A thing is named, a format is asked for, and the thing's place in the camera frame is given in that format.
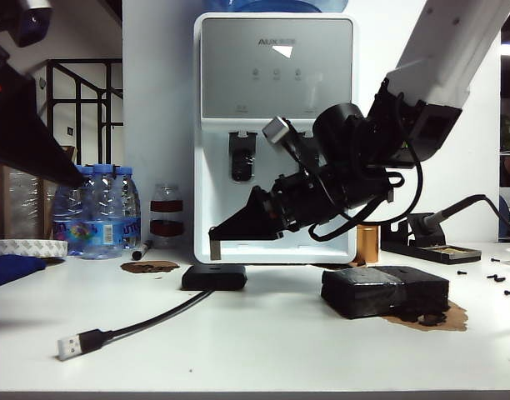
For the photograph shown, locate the clear bottle with red bands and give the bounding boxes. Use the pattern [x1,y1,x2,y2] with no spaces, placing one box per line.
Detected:
[149,182,185,250]

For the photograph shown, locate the blue water jug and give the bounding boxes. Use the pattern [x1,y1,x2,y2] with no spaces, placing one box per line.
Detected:
[202,0,350,13]

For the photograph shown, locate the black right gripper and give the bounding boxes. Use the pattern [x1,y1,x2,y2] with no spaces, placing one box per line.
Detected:
[208,166,335,242]

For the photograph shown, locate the white water dispenser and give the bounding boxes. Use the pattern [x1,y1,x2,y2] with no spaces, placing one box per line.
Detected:
[192,12,358,266]

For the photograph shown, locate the black soldering iron stand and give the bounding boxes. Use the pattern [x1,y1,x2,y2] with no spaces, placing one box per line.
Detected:
[379,212,482,266]

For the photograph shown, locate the brown patch with black crumbs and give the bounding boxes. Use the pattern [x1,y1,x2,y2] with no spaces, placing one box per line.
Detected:
[120,258,178,275]

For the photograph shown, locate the wooden frame with plastic wrap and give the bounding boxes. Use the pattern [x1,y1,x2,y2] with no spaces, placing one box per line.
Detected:
[0,145,78,242]

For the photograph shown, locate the gold metal cylinder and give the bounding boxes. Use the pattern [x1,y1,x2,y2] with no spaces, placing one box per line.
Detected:
[356,224,379,264]

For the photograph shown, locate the black soldering iron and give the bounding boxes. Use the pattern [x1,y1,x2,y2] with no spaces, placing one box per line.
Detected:
[417,193,510,241]

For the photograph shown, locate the black USB hub with cable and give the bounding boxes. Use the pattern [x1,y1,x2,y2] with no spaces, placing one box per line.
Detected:
[57,265,248,362]

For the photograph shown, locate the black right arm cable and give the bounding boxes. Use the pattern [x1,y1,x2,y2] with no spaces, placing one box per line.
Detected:
[307,93,425,243]

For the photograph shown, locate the black taped box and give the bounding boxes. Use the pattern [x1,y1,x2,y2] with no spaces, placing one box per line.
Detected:
[320,265,451,321]

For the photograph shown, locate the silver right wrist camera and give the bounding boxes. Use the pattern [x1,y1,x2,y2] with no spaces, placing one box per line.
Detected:
[262,116,293,146]

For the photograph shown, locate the blue cloth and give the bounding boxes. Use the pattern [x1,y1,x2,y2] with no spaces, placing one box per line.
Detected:
[0,254,48,293]

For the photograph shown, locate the large brown patch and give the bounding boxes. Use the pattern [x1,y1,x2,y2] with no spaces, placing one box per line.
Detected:
[379,302,468,333]

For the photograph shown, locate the black metal stair railing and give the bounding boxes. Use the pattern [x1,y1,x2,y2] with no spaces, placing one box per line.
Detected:
[45,57,125,168]

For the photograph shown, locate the white tape roll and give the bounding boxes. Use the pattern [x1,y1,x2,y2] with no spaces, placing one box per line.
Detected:
[0,239,68,260]

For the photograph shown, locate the clear water bottle with barcode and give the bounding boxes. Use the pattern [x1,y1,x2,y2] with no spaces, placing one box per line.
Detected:
[82,163,123,260]

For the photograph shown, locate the black marker pen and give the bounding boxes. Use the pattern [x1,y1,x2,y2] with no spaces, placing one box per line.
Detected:
[131,240,153,262]

